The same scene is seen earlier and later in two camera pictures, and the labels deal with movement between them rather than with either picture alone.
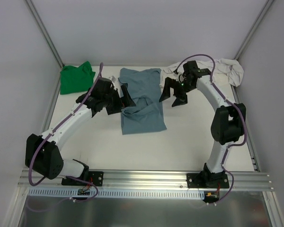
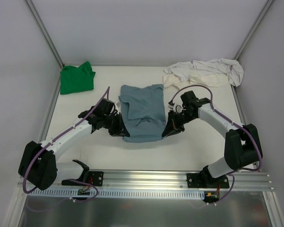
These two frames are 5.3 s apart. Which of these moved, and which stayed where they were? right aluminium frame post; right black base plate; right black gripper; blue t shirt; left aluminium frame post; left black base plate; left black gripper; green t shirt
Moved: left black gripper; blue t shirt; right black gripper
Stayed: left black base plate; right aluminium frame post; left aluminium frame post; green t shirt; right black base plate
